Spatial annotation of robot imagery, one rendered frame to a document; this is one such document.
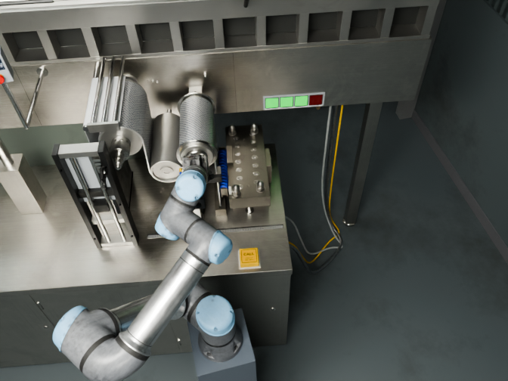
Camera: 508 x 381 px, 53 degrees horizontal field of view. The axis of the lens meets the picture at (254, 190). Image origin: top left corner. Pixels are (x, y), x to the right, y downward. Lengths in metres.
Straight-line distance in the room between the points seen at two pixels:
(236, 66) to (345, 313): 1.52
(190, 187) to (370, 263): 1.91
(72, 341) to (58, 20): 1.08
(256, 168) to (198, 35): 0.56
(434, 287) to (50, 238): 2.02
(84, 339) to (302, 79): 1.25
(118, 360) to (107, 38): 1.19
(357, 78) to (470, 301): 1.51
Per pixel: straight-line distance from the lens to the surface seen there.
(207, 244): 1.29
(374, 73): 2.12
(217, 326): 1.61
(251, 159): 2.10
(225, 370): 1.82
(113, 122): 1.71
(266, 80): 2.04
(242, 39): 1.98
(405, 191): 3.42
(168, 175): 1.92
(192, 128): 1.85
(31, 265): 2.16
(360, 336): 2.85
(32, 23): 1.97
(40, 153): 2.41
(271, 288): 2.12
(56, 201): 2.31
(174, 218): 1.34
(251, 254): 1.96
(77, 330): 1.40
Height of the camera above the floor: 2.59
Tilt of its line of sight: 51 degrees down
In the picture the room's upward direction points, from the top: 2 degrees counter-clockwise
